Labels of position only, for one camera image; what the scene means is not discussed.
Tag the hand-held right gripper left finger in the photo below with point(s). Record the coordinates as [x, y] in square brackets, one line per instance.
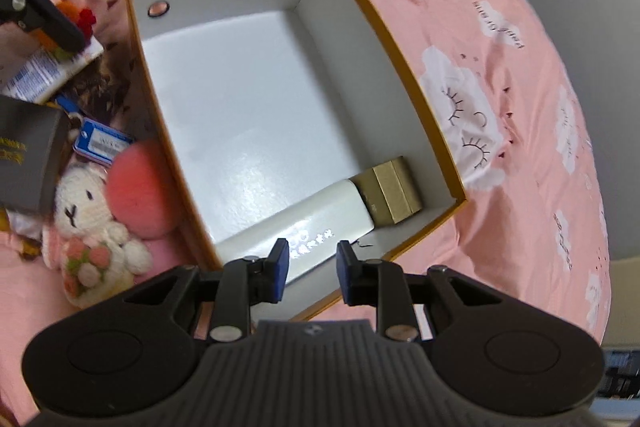
[280, 269]

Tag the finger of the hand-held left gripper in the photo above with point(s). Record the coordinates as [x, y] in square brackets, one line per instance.
[47, 14]

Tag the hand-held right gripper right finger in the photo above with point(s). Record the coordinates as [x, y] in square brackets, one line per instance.
[346, 272]

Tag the brown white plush dog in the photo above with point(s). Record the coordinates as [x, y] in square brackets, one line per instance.
[70, 12]

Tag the white rectangular box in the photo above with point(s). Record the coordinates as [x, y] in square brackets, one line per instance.
[325, 217]

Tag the white blue-print sachet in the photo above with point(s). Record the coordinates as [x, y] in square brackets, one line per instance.
[35, 74]

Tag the dark shiny packet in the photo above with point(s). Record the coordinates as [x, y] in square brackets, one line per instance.
[107, 92]

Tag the dark grey gold-print box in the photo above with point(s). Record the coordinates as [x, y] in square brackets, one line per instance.
[25, 157]

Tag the pink plush ball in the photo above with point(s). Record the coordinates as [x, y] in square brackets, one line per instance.
[140, 187]

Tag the orange cardboard box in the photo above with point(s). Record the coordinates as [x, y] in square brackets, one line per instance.
[225, 107]

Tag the white crochet bunny plush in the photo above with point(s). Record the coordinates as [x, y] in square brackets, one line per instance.
[85, 202]

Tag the small gold box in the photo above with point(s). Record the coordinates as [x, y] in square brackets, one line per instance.
[395, 192]

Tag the blue key tag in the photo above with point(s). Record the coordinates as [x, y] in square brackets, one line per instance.
[102, 142]

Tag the pink cloud-print bedsheet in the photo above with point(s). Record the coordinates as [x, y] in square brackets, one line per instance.
[450, 7]

